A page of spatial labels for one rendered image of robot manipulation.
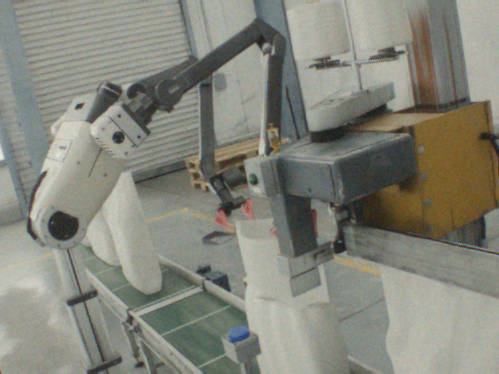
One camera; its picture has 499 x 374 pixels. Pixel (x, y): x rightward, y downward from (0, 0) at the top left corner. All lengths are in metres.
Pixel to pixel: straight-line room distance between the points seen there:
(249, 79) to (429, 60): 8.57
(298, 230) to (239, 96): 8.60
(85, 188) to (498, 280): 1.16
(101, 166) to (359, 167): 0.81
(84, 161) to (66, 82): 7.17
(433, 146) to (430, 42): 0.29
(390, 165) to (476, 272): 0.30
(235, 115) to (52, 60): 3.26
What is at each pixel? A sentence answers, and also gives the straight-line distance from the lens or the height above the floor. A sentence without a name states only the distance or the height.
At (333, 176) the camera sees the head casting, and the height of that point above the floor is 1.30.
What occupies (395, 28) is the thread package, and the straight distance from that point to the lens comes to 1.41.
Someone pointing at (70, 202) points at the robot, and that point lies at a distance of 1.75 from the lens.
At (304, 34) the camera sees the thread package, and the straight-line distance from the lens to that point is 1.60.
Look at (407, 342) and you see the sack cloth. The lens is 1.41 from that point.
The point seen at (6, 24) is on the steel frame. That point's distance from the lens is 8.40.
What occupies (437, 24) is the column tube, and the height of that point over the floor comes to 1.56.
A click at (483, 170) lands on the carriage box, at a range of 1.63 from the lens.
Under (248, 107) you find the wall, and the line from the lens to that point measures 10.03.
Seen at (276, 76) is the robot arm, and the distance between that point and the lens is 1.74.
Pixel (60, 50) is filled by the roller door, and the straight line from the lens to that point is 8.87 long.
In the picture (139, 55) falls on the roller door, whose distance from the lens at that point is 9.19.
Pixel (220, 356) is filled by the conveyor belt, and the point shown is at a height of 0.38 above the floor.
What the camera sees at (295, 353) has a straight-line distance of 1.82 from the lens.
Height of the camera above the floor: 1.57
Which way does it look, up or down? 13 degrees down
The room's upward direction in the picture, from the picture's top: 12 degrees counter-clockwise
